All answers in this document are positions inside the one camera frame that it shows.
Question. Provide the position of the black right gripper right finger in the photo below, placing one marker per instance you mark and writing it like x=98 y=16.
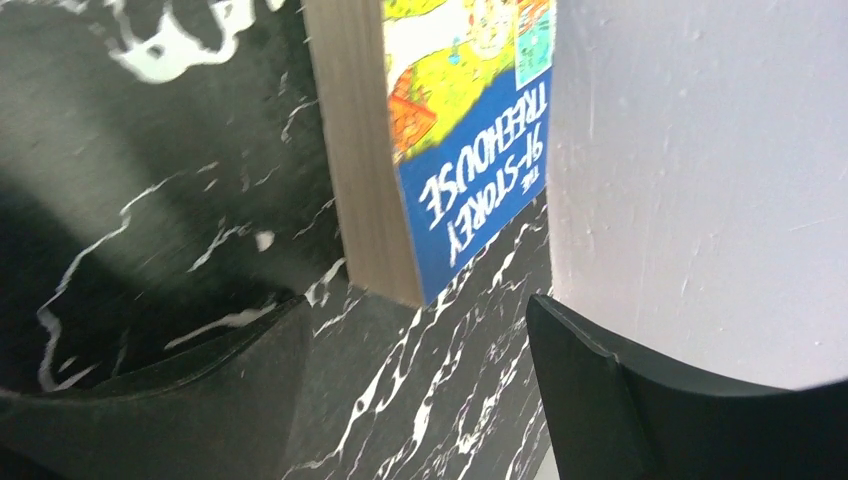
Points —
x=616 y=409

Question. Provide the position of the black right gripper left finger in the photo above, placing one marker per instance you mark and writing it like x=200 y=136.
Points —
x=220 y=410

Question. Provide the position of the blue Treehouse book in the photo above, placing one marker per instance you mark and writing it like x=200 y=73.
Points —
x=435 y=120

